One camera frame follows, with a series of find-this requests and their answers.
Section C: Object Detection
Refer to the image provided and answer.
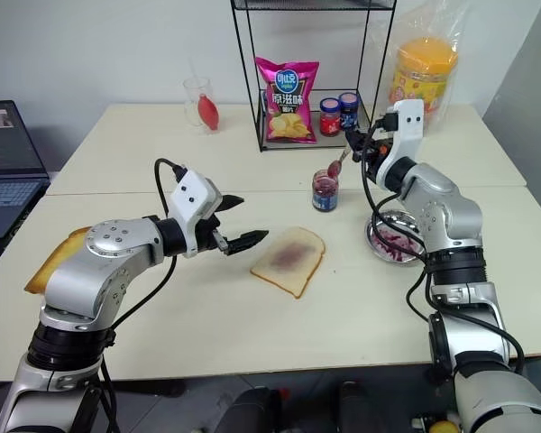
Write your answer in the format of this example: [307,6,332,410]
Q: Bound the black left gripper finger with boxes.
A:
[215,194,246,216]
[225,229,271,257]

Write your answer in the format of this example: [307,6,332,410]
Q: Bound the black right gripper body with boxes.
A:
[362,132,393,177]

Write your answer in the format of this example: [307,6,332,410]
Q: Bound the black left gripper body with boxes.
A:
[195,210,230,255]

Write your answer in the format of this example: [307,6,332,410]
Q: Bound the metal spoon with jam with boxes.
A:
[326,147,351,179]

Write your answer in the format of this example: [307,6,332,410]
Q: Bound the closed blue-label jam jar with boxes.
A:
[338,92,361,133]

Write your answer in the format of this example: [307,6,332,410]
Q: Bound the closed red jam jar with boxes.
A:
[319,97,342,138]

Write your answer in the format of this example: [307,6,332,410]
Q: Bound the white bread slice with jam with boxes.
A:
[250,226,327,299]

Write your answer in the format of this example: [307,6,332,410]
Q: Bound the open glass jam jar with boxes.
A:
[311,169,340,214]

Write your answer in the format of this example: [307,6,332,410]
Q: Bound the round metal plate with jam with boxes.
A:
[364,208,430,263]

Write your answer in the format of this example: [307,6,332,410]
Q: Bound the plain toast bread slices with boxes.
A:
[23,226,92,297]

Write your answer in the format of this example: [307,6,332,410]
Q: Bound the pink potato chips bag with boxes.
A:
[254,56,321,145]

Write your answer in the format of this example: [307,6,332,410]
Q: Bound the orange-lidded plastic snack jar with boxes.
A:
[389,37,460,124]

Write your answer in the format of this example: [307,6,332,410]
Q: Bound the yellow snack tub in bag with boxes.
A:
[368,5,469,137]

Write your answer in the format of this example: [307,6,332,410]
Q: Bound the red rubber bulb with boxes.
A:
[197,91,222,134]

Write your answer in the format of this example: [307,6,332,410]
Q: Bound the clear drinking glass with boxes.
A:
[182,77,214,133]

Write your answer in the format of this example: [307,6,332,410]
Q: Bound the dark rounded shape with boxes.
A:
[226,386,290,433]
[337,380,382,433]

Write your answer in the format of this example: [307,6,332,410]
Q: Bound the dark open laptop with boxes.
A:
[0,99,51,241]

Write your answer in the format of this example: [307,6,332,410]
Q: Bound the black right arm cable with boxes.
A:
[359,112,527,375]

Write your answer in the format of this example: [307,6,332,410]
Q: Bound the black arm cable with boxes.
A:
[359,112,527,375]
[98,157,186,433]

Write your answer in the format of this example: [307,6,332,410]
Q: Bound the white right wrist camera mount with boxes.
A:
[375,98,426,182]

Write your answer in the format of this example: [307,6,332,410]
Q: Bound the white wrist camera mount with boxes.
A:
[375,98,426,182]
[169,169,225,259]

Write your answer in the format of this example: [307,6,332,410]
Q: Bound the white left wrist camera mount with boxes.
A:
[169,169,225,259]

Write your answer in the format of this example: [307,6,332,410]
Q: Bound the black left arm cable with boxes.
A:
[98,157,186,433]

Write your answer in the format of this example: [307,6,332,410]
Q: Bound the black wire shelf rack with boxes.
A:
[230,0,398,154]

